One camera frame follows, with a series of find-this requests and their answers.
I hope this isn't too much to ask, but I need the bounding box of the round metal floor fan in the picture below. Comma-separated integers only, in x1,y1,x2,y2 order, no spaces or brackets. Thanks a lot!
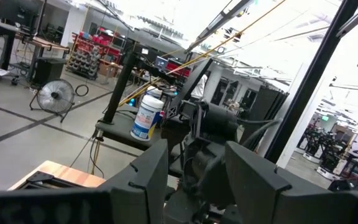
29,78,76,123

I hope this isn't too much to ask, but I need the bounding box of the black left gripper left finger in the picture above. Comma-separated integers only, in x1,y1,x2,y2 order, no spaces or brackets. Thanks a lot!
0,138,169,224

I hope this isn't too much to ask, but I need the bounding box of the white wipes canister blue label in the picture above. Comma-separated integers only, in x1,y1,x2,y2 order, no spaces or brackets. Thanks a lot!
130,94,165,142

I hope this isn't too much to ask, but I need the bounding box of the black monitor pole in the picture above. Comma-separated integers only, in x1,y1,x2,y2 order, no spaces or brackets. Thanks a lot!
102,46,138,124

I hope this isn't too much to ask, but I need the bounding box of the black aluminium table frame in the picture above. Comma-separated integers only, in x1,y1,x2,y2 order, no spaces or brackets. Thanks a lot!
7,0,358,190

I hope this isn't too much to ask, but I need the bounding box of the grey side table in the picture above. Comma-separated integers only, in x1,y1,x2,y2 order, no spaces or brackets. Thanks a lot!
94,111,167,152

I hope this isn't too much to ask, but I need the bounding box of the black office desk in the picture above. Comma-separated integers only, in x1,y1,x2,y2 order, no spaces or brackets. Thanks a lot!
0,15,71,85

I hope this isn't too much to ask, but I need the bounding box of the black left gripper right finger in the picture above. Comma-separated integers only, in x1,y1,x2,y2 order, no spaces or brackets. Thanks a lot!
225,141,358,224

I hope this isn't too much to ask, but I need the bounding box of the red storage shelf rack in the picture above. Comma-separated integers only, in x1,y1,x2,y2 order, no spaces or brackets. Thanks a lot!
66,30,124,82

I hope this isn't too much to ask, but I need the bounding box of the yellow rope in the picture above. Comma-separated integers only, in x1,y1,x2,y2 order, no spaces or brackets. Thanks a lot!
117,0,287,107

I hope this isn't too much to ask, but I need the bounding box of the black cable coil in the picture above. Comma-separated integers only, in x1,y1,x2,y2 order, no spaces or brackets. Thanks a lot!
74,84,90,98

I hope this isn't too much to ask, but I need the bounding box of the person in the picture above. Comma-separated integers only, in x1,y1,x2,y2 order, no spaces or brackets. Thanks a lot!
190,73,208,101

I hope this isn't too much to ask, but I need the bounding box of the black computer monitor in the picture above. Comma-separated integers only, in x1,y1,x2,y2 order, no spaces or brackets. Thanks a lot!
0,0,44,29

